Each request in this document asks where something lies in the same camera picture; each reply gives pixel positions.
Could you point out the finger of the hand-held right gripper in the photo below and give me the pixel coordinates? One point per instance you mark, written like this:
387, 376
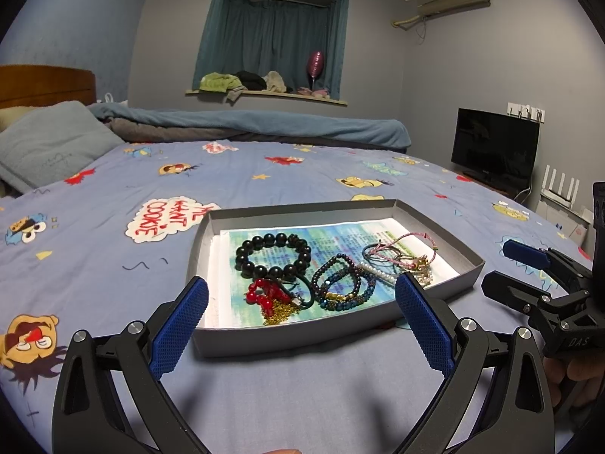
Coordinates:
520, 253
505, 291

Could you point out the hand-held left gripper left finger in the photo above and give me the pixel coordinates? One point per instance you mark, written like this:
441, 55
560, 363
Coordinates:
179, 326

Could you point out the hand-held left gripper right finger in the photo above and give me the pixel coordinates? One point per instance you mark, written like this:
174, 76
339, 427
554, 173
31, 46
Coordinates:
425, 326

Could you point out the grey cardboard box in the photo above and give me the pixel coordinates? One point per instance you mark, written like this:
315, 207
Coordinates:
331, 335

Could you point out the person's right hand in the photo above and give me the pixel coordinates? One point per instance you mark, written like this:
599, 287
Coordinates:
591, 380

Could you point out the white box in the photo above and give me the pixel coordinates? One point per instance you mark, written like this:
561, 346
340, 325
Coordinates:
562, 222

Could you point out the printed paper sheet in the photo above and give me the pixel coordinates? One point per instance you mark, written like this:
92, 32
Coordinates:
222, 293

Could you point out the white router with antennas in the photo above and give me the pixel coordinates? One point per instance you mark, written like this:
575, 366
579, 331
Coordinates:
560, 194

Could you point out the black flat screen television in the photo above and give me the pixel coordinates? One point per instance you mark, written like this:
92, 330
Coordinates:
494, 146

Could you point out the cartoon printed blue bedsheet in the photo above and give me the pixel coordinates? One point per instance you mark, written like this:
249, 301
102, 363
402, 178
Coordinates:
118, 227

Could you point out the grey blanket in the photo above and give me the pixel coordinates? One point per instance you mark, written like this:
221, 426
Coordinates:
142, 130

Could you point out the teal blanket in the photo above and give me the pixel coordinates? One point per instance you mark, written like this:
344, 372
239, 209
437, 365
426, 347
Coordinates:
260, 123

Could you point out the grey pillow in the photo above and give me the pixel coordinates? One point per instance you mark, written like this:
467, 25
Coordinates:
52, 142

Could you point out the grey garment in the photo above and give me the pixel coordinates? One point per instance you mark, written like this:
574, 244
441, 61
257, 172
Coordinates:
234, 95

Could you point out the green garment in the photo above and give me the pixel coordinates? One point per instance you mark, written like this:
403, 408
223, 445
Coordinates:
217, 83

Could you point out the window sill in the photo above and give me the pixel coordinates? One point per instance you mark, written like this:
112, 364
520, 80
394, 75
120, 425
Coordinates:
283, 98

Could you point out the black garment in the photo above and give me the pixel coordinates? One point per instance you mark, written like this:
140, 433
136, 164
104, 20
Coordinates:
250, 79

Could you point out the pink item on sill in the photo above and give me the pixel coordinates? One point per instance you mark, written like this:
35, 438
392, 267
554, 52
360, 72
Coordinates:
312, 91

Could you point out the beige garment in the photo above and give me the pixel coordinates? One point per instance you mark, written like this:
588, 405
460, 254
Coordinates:
275, 83

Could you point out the wooden headboard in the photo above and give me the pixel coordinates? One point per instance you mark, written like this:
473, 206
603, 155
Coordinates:
47, 85

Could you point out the pink balloon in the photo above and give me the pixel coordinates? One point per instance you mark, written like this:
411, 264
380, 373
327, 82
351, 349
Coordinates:
316, 64

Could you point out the teal curtain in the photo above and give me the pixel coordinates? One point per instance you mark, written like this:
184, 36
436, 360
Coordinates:
264, 33

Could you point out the white wall power strip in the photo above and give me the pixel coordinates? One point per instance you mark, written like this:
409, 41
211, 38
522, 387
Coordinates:
525, 112

